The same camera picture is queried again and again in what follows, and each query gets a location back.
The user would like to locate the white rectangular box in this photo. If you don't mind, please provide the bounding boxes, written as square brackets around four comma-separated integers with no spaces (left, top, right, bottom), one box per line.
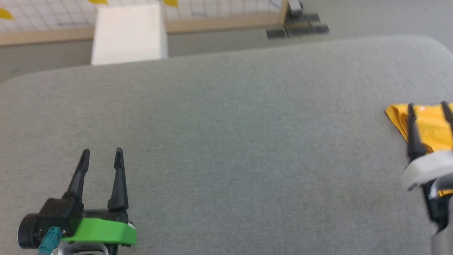
[91,4,169,66]

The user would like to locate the wooden framed wire grid fence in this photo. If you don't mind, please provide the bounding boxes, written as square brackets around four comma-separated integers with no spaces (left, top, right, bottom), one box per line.
[0,0,289,46]

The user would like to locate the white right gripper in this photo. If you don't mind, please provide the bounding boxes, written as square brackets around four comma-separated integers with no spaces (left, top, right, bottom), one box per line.
[401,101,453,192]

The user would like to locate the teal cable connector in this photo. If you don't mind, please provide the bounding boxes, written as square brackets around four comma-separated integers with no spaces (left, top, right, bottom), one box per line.
[37,227,65,255]

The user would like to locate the grey metal fence bracket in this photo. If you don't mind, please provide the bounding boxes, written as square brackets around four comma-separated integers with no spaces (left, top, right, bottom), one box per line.
[287,0,304,16]

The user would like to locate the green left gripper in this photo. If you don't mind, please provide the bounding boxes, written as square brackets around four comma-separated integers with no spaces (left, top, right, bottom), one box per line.
[63,147,138,246]

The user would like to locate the dark fence base plates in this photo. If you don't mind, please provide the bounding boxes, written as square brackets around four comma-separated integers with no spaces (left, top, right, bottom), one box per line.
[265,13,330,40]

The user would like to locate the yellow cartoon face t-shirt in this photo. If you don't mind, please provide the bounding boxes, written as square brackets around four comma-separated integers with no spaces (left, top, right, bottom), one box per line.
[385,102,453,197]

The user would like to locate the grey fabric sofa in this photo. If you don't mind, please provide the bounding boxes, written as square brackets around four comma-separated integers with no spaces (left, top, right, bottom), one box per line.
[0,35,453,255]

